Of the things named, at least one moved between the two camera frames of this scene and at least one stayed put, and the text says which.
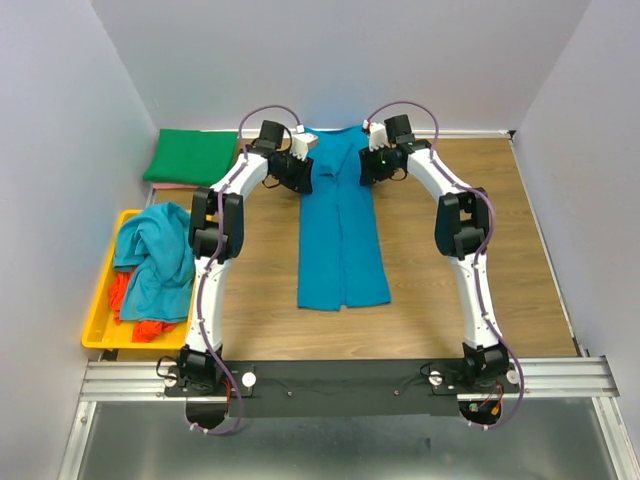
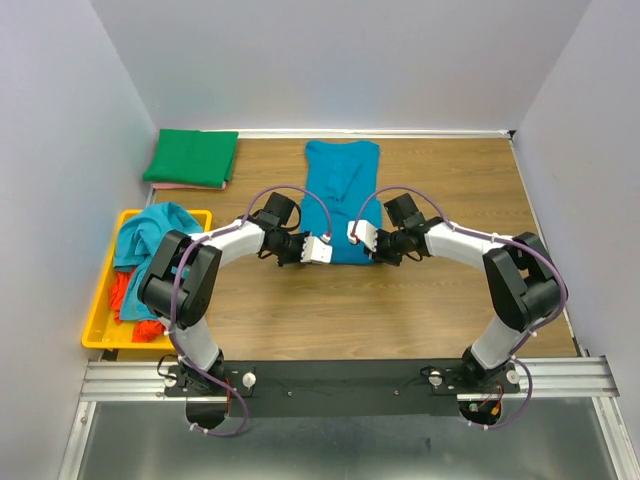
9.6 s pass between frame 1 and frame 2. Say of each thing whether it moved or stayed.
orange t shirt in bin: stayed
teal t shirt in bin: stayed
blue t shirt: moved
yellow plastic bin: stayed
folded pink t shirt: stayed
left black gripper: moved
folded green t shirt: stayed
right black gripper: moved
